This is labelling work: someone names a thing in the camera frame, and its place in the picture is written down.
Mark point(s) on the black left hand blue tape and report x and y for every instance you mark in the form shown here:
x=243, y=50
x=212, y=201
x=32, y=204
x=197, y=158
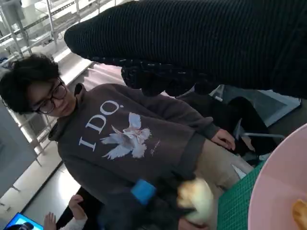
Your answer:
x=158, y=196

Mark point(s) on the black gloved right hand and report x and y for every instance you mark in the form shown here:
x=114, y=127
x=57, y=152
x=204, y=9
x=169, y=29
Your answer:
x=192, y=36

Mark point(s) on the round toy bread bun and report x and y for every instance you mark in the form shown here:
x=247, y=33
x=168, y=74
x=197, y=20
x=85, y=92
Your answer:
x=196, y=201

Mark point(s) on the pink bowl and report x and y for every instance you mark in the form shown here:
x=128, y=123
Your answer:
x=283, y=182

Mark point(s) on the rectangular striped toy bread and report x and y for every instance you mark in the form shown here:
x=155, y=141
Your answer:
x=299, y=213

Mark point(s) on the person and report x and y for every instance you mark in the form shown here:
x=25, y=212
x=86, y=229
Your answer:
x=124, y=139
x=72, y=213
x=244, y=124

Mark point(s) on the green cutting mat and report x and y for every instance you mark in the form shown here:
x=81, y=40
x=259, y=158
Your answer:
x=237, y=198

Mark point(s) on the white torn paper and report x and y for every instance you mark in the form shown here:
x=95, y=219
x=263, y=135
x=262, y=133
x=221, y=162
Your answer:
x=239, y=171

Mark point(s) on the small white mesh cabinet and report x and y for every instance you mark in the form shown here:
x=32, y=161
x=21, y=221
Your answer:
x=275, y=107

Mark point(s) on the grey office chair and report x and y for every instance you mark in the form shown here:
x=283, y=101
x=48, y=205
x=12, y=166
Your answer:
x=259, y=135

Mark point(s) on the blue monitor screen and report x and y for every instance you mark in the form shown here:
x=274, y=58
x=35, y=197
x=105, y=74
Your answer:
x=21, y=222

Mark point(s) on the grey cabinet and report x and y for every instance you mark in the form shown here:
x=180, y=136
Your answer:
x=12, y=148

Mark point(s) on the white metal rack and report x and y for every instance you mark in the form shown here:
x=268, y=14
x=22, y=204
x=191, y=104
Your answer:
x=28, y=31

